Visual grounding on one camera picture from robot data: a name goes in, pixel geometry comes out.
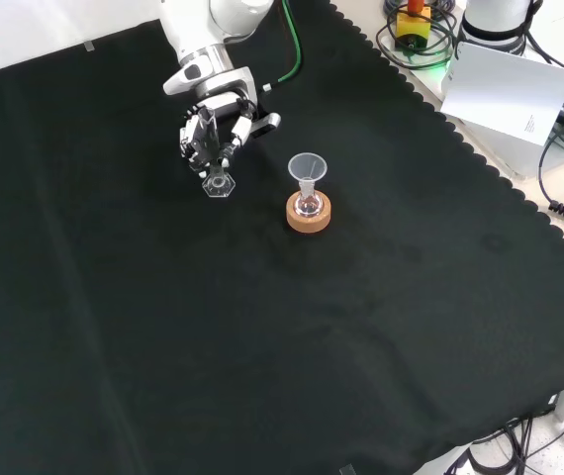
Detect black floor cables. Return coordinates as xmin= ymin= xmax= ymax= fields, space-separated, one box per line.
xmin=442 ymin=415 xmax=564 ymax=475

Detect black and green cable bundle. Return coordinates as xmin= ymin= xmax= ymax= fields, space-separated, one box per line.
xmin=375 ymin=3 xmax=460 ymax=71

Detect white box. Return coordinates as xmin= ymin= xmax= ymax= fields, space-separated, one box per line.
xmin=452 ymin=118 xmax=558 ymax=180

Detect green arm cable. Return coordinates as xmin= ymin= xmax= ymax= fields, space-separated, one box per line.
xmin=263 ymin=0 xmax=304 ymax=93

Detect clear round-bottom flask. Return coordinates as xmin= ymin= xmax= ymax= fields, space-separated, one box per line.
xmin=293 ymin=178 xmax=324 ymax=218

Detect cork ring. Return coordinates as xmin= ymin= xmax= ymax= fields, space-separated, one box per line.
xmin=285 ymin=191 xmax=333 ymax=234

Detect clear plastic funnel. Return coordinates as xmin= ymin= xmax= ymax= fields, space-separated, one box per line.
xmin=287 ymin=152 xmax=329 ymax=197

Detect yellow stop button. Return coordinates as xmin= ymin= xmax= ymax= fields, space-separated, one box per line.
xmin=394 ymin=0 xmax=432 ymax=51

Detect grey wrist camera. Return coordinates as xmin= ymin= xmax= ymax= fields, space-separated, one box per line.
xmin=251 ymin=112 xmax=282 ymax=140

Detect black table cloth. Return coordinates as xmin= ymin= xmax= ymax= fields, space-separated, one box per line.
xmin=0 ymin=0 xmax=564 ymax=475

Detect clear graduated cylinder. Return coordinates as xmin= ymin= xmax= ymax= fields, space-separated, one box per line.
xmin=196 ymin=106 xmax=237 ymax=200

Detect pale board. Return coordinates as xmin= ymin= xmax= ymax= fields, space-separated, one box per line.
xmin=441 ymin=41 xmax=564 ymax=147

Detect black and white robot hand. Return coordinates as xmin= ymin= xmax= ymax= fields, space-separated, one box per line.
xmin=162 ymin=58 xmax=258 ymax=178

